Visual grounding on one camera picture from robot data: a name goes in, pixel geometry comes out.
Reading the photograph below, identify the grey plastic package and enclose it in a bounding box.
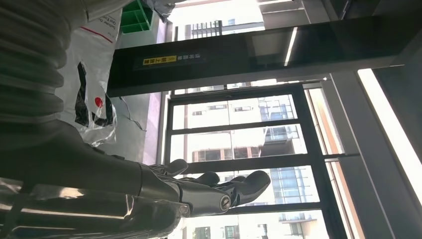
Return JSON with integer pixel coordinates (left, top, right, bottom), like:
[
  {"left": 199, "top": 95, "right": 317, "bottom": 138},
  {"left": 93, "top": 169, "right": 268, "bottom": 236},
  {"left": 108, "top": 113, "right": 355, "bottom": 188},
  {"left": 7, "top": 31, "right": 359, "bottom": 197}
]
[{"left": 144, "top": 0, "right": 187, "bottom": 23}]

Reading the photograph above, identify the black glossy machine panel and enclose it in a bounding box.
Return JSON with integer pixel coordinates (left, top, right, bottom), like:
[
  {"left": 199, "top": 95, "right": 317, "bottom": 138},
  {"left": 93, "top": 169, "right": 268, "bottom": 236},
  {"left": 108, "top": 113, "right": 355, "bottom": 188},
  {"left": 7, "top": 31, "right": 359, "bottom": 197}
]
[{"left": 108, "top": 14, "right": 422, "bottom": 98}]

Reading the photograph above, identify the yellow warning label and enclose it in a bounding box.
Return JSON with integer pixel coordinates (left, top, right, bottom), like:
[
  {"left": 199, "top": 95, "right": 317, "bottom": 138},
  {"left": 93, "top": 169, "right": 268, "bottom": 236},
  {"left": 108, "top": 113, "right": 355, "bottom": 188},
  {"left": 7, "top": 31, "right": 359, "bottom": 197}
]
[{"left": 142, "top": 55, "right": 178, "bottom": 66}]

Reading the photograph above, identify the green plastic crate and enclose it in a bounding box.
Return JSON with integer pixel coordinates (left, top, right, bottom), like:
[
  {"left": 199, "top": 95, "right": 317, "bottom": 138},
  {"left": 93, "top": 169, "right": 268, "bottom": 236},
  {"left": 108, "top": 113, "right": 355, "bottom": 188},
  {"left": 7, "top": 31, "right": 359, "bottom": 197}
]
[{"left": 120, "top": 0, "right": 155, "bottom": 34}]

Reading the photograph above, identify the long white light strip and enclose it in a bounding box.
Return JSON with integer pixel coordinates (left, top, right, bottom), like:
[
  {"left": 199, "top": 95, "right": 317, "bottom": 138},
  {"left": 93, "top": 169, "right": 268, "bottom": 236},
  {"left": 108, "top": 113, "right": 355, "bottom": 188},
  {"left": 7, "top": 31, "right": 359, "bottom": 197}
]
[{"left": 357, "top": 67, "right": 422, "bottom": 206}]

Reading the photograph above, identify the thin black cable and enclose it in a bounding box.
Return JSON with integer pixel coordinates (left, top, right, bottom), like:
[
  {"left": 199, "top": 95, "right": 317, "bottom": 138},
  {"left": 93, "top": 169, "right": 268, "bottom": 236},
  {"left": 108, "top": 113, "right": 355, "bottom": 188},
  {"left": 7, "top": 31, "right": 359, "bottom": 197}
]
[{"left": 118, "top": 96, "right": 147, "bottom": 132}]

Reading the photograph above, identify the black window frame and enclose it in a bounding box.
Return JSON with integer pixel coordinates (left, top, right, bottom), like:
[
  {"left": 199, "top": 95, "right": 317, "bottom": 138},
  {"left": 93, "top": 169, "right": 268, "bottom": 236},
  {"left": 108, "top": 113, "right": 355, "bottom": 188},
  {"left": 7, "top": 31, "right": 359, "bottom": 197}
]
[{"left": 162, "top": 82, "right": 361, "bottom": 239}]

